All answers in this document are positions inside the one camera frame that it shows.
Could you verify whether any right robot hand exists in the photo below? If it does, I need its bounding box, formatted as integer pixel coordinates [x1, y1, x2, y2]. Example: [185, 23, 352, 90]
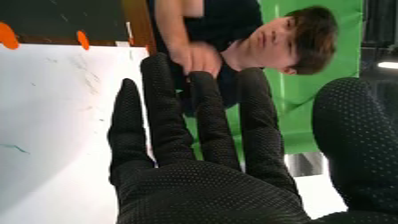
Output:
[106, 52, 398, 224]

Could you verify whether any person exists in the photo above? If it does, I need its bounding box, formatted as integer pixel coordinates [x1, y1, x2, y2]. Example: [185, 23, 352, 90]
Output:
[145, 0, 341, 118]

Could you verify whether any dark mat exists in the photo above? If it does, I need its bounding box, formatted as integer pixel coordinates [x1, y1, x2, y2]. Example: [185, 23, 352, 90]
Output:
[0, 0, 131, 44]

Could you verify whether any white sheet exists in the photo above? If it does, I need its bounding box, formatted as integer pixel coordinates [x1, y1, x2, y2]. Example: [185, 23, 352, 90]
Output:
[0, 41, 350, 224]

